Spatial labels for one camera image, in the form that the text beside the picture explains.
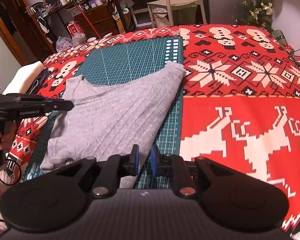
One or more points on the green cutting mat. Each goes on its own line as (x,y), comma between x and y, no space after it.
(130,57)

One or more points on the person's left hand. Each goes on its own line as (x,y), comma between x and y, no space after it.
(10,137)

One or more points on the wooden drawer cabinet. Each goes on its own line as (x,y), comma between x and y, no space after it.
(97,21)

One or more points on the white lined trash bin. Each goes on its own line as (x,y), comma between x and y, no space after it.
(161,17)

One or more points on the folded white sweater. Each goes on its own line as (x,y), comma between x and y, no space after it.
(20,77)

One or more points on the red cardboard box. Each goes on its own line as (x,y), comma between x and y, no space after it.
(75,29)

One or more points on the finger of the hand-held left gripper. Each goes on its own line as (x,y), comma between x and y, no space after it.
(62,105)

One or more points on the dark green gift box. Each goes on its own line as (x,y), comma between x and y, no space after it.
(280,37)

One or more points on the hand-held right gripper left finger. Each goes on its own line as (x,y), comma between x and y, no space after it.
(137,160)

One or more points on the white ceramic bowl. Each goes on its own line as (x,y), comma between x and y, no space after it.
(91,39)

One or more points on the wooden door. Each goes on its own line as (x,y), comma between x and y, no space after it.
(15,17)

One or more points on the black desk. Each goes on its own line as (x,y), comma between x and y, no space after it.
(118,10)

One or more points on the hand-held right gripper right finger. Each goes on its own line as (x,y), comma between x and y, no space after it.
(153,160)

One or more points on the red printed blanket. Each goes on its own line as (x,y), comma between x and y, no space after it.
(240,80)

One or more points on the grey knit polo shirt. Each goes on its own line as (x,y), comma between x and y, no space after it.
(110,115)

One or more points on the beige plastic chair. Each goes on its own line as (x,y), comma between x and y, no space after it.
(175,2)

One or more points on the small Christmas tree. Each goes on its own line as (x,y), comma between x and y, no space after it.
(257,7)

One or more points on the white plastic bag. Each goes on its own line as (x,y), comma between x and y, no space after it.
(63,44)

